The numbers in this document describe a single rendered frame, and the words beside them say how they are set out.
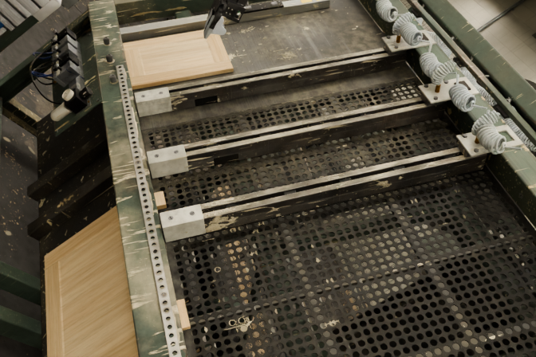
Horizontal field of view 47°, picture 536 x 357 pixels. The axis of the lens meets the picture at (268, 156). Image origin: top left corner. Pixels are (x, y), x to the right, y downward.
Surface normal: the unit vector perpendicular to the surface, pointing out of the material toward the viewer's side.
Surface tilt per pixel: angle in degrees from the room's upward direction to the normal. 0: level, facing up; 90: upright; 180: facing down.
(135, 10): 90
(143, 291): 58
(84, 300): 90
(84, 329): 90
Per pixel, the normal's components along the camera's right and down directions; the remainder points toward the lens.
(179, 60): -0.01, -0.72
